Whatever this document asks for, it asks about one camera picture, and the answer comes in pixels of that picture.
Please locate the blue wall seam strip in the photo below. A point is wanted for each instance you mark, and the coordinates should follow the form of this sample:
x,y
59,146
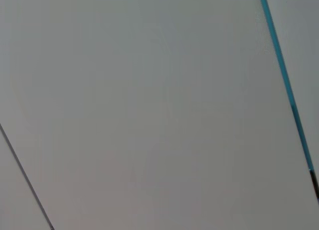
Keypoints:
x,y
279,58

